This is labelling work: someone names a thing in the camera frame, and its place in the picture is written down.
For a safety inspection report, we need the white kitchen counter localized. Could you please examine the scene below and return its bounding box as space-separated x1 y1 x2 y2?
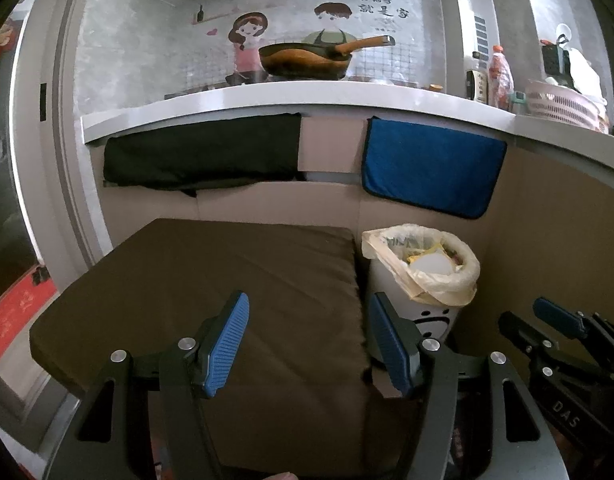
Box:
81 80 614 181

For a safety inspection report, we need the red-capped plastic bottle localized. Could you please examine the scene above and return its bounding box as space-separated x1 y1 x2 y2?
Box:
488 45 516 110

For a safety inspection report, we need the yellowish plastic bin liner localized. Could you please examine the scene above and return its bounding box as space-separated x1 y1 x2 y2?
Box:
362 223 480 307

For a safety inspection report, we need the black cloth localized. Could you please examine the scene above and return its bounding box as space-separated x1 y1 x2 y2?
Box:
103 114 308 197

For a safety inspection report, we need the yellow white wrapper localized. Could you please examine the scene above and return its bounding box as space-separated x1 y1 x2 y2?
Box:
407 242 458 276

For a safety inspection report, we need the black refrigerator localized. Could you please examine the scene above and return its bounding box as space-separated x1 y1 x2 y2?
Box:
0 10 50 286

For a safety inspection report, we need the black wok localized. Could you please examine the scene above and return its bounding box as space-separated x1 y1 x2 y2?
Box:
258 35 396 82

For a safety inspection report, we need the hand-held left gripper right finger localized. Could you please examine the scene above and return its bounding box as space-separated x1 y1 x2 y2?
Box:
369 291 570 480

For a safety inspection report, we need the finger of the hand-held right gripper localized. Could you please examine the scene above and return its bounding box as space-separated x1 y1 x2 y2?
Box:
533 297 614 356
498 311 614 387

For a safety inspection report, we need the red paper decoration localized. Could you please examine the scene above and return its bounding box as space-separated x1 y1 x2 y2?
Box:
0 279 58 367

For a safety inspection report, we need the blue towel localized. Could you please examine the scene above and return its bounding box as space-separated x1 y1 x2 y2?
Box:
362 116 508 220

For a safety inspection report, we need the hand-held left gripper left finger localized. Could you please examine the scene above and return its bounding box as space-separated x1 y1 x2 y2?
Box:
42 291 250 480

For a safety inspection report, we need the white trash bin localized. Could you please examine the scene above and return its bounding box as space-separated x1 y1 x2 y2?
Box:
366 255 464 362

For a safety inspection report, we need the cartoon wall sticker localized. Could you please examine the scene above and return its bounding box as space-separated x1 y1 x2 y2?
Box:
192 0 412 86

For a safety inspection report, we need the dark sauce bottle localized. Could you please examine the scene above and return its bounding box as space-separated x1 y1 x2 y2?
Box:
466 52 490 104

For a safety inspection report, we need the brown table cover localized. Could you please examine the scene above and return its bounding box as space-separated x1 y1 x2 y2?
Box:
29 218 370 479

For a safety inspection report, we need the pink plastic basket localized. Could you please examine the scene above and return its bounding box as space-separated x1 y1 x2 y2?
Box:
526 79 608 132

